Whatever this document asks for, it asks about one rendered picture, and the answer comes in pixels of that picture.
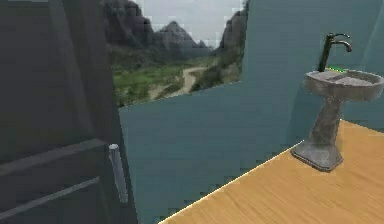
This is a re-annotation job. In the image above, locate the window with mountain view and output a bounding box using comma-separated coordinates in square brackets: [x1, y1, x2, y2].
[99, 0, 250, 108]

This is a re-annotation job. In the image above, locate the grey stone pedestal sink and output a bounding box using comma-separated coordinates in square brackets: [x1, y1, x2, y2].
[290, 69, 384, 173]

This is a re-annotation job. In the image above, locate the black sink faucet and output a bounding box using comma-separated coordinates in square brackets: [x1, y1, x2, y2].
[317, 32, 353, 73]

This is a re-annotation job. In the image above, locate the grey door handle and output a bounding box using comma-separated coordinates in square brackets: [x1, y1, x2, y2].
[108, 143, 129, 204]

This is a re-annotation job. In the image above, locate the dark grey room door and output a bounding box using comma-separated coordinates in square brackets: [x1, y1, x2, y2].
[0, 0, 139, 224]

